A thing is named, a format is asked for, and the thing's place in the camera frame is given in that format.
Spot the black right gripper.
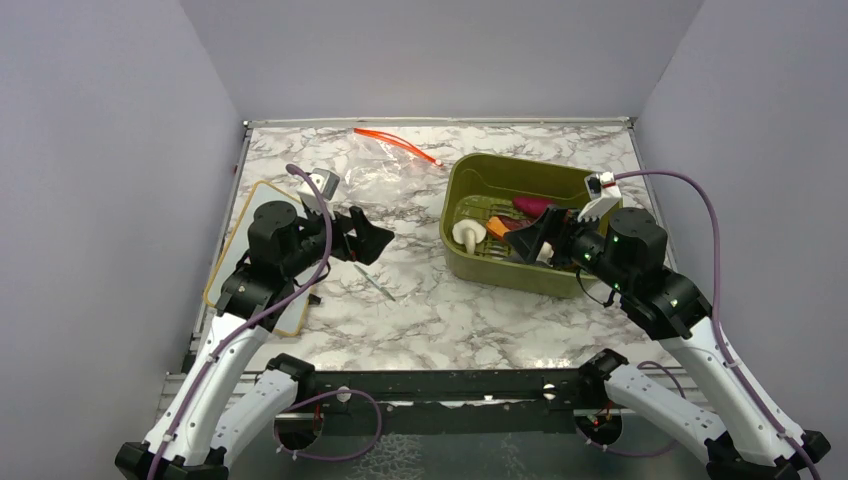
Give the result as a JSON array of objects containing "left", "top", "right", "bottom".
[{"left": 505, "top": 203, "right": 633, "bottom": 293}]

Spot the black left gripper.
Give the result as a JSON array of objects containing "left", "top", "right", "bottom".
[{"left": 282, "top": 198, "right": 394, "bottom": 278}]

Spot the purple toy sweet potato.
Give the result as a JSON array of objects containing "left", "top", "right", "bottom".
[{"left": 512, "top": 196, "right": 556, "bottom": 219}]

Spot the clear zip top bag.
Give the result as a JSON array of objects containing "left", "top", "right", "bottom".
[{"left": 338, "top": 127, "right": 445, "bottom": 205}]

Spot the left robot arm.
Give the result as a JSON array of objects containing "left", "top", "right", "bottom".
[{"left": 115, "top": 201, "right": 394, "bottom": 479}]

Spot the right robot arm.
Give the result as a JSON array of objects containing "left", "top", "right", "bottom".
[{"left": 504, "top": 205, "right": 831, "bottom": 479}]

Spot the white toy mushroom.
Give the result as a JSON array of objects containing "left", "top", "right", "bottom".
[
  {"left": 536, "top": 242, "right": 554, "bottom": 264},
  {"left": 452, "top": 219, "right": 488, "bottom": 255}
]

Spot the orange toy pumpkin slice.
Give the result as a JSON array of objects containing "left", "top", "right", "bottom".
[{"left": 485, "top": 215, "right": 512, "bottom": 241}]

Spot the olive green plastic bin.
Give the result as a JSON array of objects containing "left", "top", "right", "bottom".
[{"left": 439, "top": 153, "right": 596, "bottom": 298}]

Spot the white cutting board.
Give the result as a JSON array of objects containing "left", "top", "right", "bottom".
[{"left": 203, "top": 180, "right": 318, "bottom": 338}]

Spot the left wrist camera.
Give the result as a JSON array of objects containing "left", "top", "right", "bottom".
[{"left": 297, "top": 169, "right": 340, "bottom": 215}]

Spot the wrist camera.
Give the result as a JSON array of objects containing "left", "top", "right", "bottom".
[
  {"left": 577, "top": 172, "right": 622, "bottom": 222},
  {"left": 297, "top": 169, "right": 340, "bottom": 215}
]

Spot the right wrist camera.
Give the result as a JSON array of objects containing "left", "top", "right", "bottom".
[{"left": 577, "top": 172, "right": 622, "bottom": 222}]

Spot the black base frame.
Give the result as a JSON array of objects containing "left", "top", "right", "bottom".
[{"left": 266, "top": 354, "right": 616, "bottom": 440}]

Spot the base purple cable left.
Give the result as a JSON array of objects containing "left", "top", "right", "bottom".
[{"left": 273, "top": 388, "right": 384, "bottom": 463}]

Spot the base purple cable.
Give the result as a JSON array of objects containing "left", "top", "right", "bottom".
[
  {"left": 273, "top": 388, "right": 384, "bottom": 463},
  {"left": 574, "top": 360, "right": 688, "bottom": 460}
]

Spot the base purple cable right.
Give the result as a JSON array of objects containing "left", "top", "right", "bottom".
[{"left": 574, "top": 360, "right": 688, "bottom": 460}]

